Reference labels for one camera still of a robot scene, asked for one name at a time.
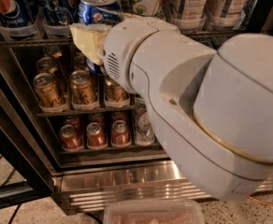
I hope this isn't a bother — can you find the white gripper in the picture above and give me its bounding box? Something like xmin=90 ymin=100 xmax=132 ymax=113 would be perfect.
xmin=70 ymin=13 xmax=179 ymax=93

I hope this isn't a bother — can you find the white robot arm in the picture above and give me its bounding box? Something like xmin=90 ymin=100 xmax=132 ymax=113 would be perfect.
xmin=70 ymin=14 xmax=273 ymax=201

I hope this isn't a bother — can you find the right 7UP can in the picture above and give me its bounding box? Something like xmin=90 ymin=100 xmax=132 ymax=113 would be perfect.
xmin=132 ymin=0 xmax=165 ymax=18

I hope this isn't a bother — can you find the front right gold can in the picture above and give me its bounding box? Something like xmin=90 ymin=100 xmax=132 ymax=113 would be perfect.
xmin=105 ymin=77 xmax=128 ymax=103

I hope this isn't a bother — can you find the gold can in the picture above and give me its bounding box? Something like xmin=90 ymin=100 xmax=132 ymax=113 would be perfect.
xmin=33 ymin=73 xmax=65 ymax=108
xmin=69 ymin=70 xmax=97 ymax=105
xmin=105 ymin=77 xmax=128 ymax=103

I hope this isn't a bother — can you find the front middle gold can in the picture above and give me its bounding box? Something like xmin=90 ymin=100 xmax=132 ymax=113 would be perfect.
xmin=69 ymin=70 xmax=97 ymax=105

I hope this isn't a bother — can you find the left white drink can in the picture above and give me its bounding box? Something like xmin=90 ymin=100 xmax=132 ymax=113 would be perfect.
xmin=173 ymin=0 xmax=207 ymax=20

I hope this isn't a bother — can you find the front left gold can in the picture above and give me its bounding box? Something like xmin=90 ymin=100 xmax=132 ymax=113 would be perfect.
xmin=33 ymin=73 xmax=65 ymax=108

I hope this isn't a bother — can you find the front left Pepsi can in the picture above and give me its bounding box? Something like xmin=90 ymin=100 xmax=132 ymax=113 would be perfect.
xmin=0 ymin=0 xmax=34 ymax=28

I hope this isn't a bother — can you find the stainless steel fridge cabinet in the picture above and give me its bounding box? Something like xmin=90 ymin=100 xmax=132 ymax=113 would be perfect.
xmin=0 ymin=0 xmax=273 ymax=217

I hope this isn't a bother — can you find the front middle red can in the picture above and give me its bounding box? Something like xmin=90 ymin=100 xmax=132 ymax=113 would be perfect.
xmin=86 ymin=122 xmax=107 ymax=149

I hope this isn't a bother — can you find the red can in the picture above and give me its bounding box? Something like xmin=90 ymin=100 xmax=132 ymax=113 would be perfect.
xmin=86 ymin=122 xmax=107 ymax=149
xmin=111 ymin=120 xmax=131 ymax=147
xmin=59 ymin=124 xmax=82 ymax=151

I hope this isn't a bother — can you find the front right red can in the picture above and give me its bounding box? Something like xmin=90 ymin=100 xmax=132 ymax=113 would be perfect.
xmin=111 ymin=120 xmax=131 ymax=147

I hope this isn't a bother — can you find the front left red can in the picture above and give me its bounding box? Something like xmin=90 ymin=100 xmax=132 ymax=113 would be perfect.
xmin=59 ymin=124 xmax=82 ymax=151

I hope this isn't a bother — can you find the open glass fridge door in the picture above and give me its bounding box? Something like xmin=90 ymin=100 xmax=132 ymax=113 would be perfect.
xmin=0 ymin=88 xmax=54 ymax=209

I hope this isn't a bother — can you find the clear plastic food container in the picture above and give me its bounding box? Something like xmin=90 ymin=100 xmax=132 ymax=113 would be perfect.
xmin=103 ymin=200 xmax=206 ymax=224

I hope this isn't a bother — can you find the black cable on floor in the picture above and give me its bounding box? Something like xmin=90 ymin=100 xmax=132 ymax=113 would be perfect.
xmin=7 ymin=203 xmax=22 ymax=224

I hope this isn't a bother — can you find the orange cable on floor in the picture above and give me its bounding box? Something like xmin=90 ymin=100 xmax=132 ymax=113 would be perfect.
xmin=248 ymin=196 xmax=273 ymax=208

